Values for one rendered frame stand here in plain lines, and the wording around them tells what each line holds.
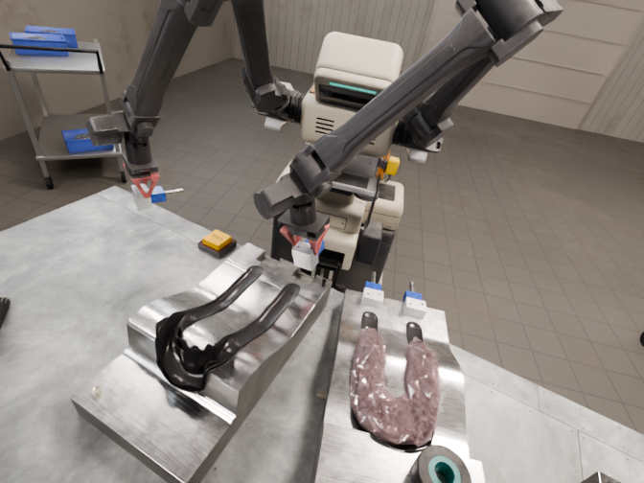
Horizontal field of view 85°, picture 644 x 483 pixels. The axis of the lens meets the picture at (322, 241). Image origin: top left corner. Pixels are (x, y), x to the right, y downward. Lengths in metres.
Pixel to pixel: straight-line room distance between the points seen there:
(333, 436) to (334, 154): 0.47
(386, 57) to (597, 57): 6.95
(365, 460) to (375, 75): 0.81
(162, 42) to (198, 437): 0.68
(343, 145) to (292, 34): 6.89
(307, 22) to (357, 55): 6.43
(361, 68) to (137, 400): 0.86
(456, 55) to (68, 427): 0.89
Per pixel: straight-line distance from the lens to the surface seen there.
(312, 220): 0.77
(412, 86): 0.61
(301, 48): 7.47
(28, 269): 1.16
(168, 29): 0.74
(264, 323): 0.80
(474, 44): 0.62
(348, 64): 0.97
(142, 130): 0.94
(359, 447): 0.65
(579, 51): 7.71
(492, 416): 0.92
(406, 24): 7.20
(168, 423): 0.71
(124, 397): 0.76
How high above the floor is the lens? 1.49
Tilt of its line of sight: 36 degrees down
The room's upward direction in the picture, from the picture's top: 11 degrees clockwise
